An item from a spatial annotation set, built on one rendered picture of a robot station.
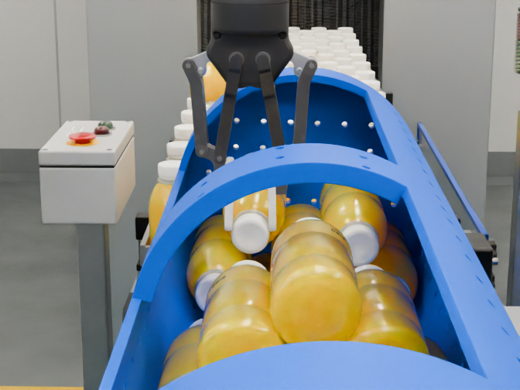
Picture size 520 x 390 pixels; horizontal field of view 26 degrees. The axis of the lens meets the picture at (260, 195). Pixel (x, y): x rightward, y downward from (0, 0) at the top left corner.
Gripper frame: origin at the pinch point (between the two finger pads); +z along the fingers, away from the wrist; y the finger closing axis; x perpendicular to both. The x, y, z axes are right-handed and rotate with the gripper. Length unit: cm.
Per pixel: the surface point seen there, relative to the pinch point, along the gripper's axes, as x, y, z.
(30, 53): 445, -122, 49
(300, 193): 17.3, 5.3, 4.4
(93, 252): 41, -23, 20
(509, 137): 443, 116, 90
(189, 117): 67, -12, 5
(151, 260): -28.5, -6.7, -2.6
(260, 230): -1.2, 1.0, 3.4
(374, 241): -5.7, 12.1, 3.0
